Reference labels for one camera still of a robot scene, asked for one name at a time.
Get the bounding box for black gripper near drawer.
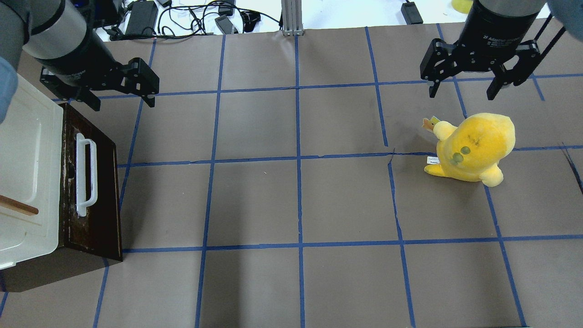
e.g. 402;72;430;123
40;42;160;112

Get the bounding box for black gripper near toy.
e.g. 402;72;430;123
420;2;541;100

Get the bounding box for white drawer handle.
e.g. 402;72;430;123
75;133;98;217

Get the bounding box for dark brown wooden drawer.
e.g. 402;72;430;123
1;104;123;292

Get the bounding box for silver robot arm near drawer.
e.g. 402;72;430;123
1;0;160;113

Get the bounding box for yellow object at edge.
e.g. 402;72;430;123
450;0;474;15

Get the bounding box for black power adapter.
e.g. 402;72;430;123
124;0;158;37

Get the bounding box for small black adapter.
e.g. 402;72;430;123
400;0;424;25

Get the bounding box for cream white cabinet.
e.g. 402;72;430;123
0;76;64;269

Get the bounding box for yellow plush dinosaur toy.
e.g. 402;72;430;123
423;113;516;187

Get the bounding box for tangled black cables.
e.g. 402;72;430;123
102;0;282;41

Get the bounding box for wooden stick handle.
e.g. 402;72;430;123
0;195;39;216

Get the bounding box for aluminium frame post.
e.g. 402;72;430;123
281;0;304;37

